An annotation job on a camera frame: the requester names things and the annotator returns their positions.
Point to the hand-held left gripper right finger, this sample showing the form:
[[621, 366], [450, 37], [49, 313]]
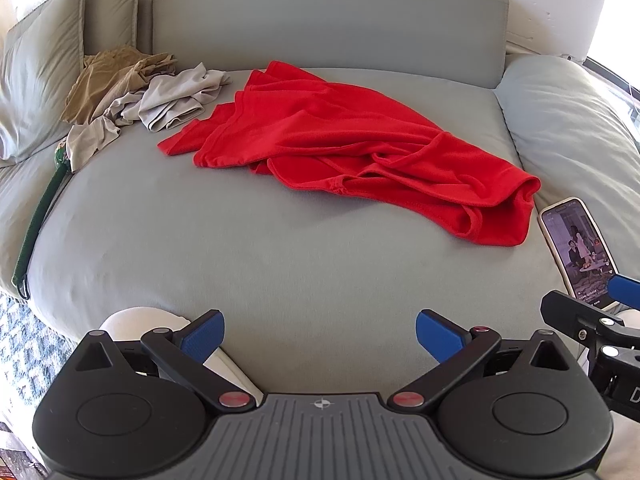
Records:
[[437, 335]]

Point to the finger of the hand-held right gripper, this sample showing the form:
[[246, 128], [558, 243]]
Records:
[[575, 310], [625, 289]]

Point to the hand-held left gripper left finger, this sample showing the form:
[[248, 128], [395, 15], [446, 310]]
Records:
[[202, 337]]

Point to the red long-sleeved shirt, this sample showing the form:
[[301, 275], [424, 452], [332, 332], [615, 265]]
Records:
[[350, 150]]

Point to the smartphone with lit screen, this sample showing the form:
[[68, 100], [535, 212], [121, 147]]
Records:
[[575, 250]]

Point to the grey sofa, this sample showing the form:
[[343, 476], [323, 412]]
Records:
[[200, 240]]

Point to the blue and white patterned rug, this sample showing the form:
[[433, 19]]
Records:
[[30, 355]]

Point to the pale blue pillow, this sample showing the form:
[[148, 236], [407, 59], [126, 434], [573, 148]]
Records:
[[565, 120]]

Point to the window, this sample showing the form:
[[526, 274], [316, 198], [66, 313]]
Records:
[[617, 90]]

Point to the crumpled light grey garment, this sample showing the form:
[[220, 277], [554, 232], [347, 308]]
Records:
[[172, 97]]

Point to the crumpled tan garment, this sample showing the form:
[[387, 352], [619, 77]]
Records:
[[107, 82]]

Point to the large sage green pillow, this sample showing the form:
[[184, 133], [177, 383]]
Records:
[[40, 75]]

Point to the grey sofa backrest cushion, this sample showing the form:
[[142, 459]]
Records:
[[325, 25]]

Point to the sage green cushion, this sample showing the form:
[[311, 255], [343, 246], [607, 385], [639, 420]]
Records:
[[112, 5]]

